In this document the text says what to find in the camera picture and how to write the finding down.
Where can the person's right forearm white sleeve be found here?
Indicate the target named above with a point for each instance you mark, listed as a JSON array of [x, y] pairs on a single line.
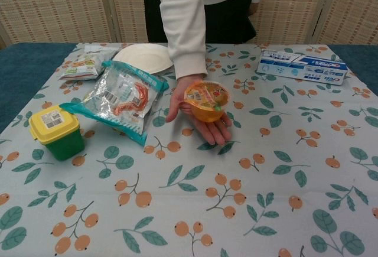
[[186, 47]]

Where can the person's left hand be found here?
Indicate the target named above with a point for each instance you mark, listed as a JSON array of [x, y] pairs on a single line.
[[252, 9]]

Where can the blue white toothpaste box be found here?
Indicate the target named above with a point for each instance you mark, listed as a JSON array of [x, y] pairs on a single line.
[[295, 68]]

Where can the white paper plate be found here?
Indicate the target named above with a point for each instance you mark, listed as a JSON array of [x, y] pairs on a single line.
[[141, 57]]

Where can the green container yellow lid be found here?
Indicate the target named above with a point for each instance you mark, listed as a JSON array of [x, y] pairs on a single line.
[[59, 144]]

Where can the fruit leaf print tablecloth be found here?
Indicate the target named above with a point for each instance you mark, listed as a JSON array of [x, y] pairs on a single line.
[[206, 195]]

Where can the woven bamboo folding screen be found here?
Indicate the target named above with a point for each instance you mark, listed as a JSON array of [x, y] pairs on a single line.
[[59, 9]]

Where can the person's right hand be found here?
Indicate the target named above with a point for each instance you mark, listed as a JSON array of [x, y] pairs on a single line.
[[214, 133]]

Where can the white green snack bag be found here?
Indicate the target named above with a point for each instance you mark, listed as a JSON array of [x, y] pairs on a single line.
[[82, 65]]

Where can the small orange snack packet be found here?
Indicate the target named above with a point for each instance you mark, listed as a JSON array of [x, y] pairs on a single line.
[[206, 99]]

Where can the clear teal sausage packet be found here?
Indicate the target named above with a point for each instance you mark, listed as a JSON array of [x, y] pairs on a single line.
[[118, 100]]

